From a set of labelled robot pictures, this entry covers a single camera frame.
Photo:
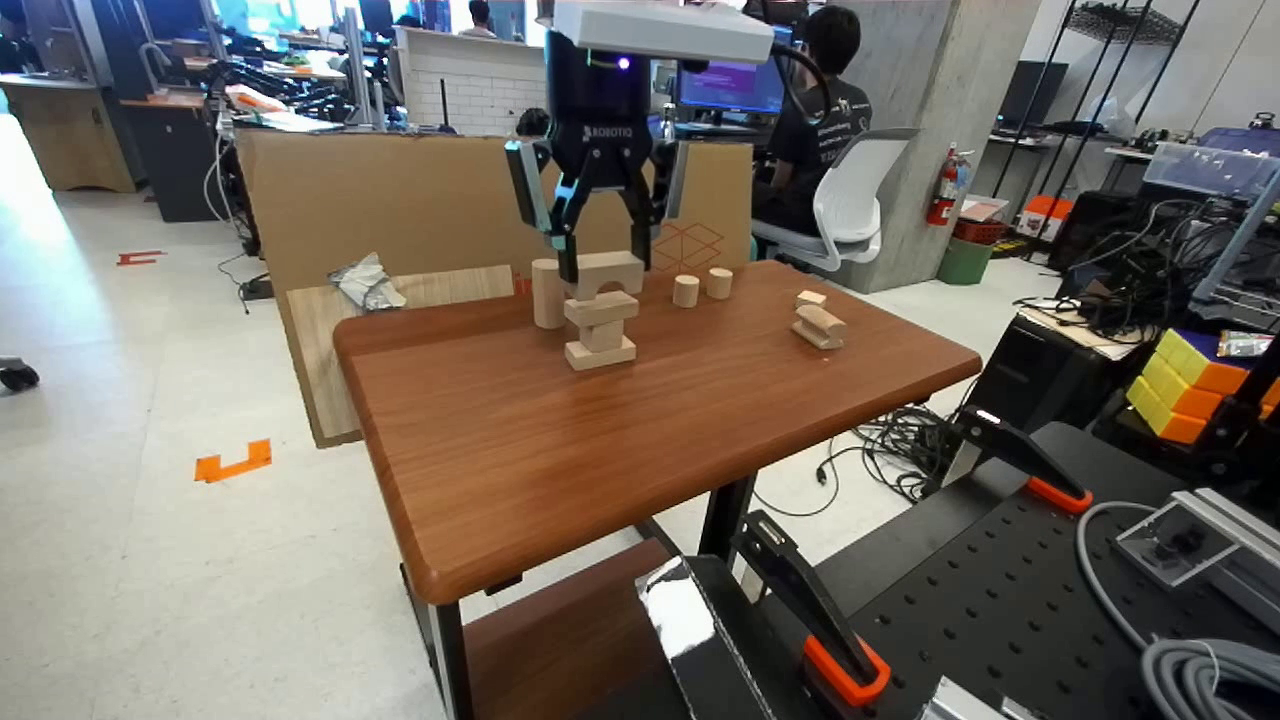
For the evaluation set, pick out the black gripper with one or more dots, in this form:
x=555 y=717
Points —
x=603 y=107

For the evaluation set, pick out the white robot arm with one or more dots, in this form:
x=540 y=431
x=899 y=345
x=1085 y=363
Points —
x=665 y=31

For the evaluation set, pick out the notched wooden block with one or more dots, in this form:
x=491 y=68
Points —
x=603 y=313

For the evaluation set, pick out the flat wooden block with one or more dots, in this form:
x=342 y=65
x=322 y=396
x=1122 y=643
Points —
x=603 y=359

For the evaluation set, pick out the small wooden block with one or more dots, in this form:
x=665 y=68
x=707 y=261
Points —
x=821 y=317
x=810 y=296
x=815 y=336

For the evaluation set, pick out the tall wooden cylinder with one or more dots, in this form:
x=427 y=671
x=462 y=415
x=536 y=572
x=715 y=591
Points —
x=544 y=301

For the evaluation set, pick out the small wooden cylinder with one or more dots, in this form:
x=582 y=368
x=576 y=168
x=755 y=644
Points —
x=686 y=295
x=723 y=287

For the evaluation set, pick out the computer monitor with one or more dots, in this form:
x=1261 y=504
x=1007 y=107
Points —
x=732 y=90

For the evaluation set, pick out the white board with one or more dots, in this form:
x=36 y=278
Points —
x=467 y=83

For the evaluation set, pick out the large cardboard box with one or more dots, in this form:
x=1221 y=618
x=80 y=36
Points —
x=403 y=203

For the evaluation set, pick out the person in black shirt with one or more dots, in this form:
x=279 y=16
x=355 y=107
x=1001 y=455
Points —
x=821 y=135

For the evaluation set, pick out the crumpled plastic bag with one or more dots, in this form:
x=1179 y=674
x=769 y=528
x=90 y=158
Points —
x=367 y=281

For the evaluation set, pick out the white office chair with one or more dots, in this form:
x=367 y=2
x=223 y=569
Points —
x=855 y=204

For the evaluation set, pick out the black table leg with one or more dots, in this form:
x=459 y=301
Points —
x=727 y=515
x=449 y=662

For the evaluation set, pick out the plywood board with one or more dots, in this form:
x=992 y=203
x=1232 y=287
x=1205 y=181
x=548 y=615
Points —
x=314 y=363

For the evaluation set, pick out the red fire extinguisher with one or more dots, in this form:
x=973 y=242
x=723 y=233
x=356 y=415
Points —
x=950 y=185

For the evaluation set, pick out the green bin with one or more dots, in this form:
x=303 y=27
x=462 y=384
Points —
x=961 y=261

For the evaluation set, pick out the shiny metal plate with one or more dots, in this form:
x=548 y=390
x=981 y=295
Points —
x=677 y=609

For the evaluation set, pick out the black metal shelf rack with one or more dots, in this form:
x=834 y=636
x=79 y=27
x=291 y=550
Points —
x=1064 y=93

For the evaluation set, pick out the wooden cabinet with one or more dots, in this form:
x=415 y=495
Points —
x=67 y=135

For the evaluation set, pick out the colourful cube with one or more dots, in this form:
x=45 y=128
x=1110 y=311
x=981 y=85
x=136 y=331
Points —
x=1180 y=384

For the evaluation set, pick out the black caster wheel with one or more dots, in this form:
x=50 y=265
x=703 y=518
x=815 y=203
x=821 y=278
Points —
x=19 y=372

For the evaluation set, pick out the clear plastic box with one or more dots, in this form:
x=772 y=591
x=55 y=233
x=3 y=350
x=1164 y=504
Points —
x=1164 y=541

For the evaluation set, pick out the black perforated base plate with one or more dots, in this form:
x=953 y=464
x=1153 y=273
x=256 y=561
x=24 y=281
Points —
x=986 y=600

